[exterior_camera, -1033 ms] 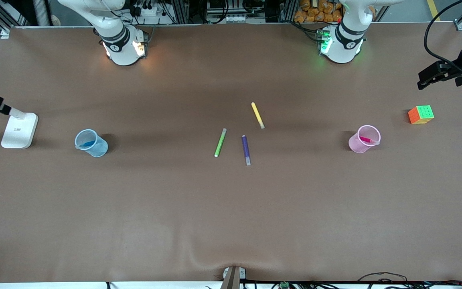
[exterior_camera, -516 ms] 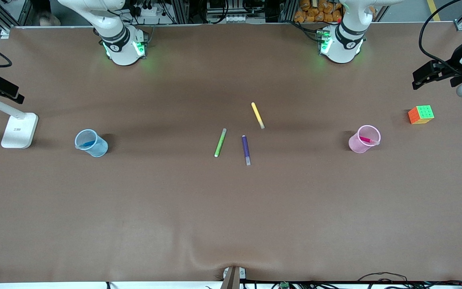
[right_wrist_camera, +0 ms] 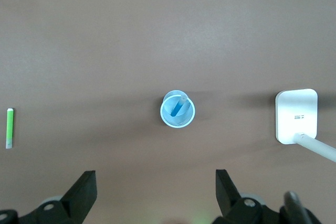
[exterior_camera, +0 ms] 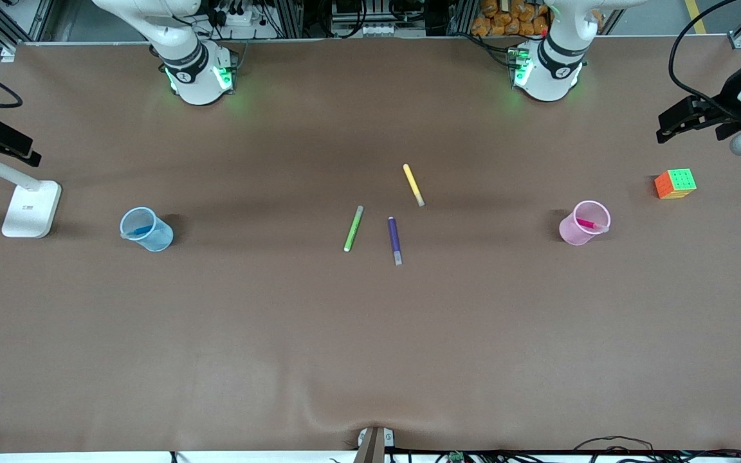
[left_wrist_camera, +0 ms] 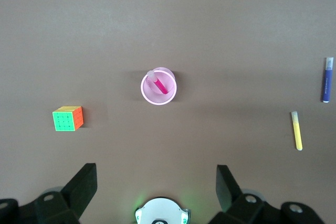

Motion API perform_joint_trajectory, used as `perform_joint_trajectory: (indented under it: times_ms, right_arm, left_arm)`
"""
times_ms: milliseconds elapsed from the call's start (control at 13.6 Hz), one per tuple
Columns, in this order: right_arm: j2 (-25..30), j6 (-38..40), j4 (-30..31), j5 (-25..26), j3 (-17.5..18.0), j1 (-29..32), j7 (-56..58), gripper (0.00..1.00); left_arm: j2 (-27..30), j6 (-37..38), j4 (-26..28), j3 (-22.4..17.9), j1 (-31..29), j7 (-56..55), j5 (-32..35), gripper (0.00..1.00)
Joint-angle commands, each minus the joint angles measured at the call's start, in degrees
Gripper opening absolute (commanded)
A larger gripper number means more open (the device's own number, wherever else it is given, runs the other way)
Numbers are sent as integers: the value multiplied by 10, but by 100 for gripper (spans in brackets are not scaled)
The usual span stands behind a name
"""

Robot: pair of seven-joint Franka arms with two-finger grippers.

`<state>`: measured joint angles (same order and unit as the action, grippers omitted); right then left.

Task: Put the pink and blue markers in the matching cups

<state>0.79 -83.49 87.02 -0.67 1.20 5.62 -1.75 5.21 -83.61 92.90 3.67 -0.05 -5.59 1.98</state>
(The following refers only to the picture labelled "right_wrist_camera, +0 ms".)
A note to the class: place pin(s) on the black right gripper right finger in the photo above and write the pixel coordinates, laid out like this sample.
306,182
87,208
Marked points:
231,203

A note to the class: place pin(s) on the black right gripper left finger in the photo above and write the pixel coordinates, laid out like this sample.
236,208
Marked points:
78,197

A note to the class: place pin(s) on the blue marker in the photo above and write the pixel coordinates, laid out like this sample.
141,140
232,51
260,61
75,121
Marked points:
177,108

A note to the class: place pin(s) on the green marker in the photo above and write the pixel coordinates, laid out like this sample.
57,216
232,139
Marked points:
10,127

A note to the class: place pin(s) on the light blue plastic cup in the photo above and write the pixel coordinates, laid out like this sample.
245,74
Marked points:
168,119

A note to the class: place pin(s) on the white lamp stand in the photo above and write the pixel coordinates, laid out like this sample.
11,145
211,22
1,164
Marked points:
295,113

